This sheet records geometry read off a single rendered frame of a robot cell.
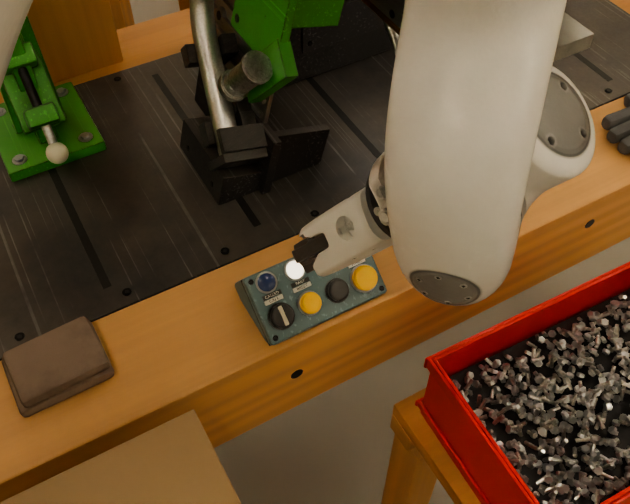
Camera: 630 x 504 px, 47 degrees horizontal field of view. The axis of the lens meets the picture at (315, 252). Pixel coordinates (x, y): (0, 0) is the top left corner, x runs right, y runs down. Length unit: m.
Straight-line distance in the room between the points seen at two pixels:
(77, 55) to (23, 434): 0.61
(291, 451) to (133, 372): 0.96
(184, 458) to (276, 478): 1.00
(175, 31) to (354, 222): 0.75
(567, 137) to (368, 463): 1.31
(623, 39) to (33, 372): 1.00
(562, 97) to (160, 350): 0.50
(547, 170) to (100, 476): 0.48
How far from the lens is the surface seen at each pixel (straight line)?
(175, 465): 0.71
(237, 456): 1.73
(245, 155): 0.90
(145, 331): 0.83
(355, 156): 0.99
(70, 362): 0.80
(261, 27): 0.86
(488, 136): 0.40
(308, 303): 0.79
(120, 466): 0.72
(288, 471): 1.71
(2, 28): 0.20
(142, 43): 1.26
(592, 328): 0.89
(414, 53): 0.41
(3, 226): 0.98
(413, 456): 0.93
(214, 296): 0.85
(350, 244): 0.60
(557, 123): 0.49
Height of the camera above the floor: 1.58
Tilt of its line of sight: 51 degrees down
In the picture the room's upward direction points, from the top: straight up
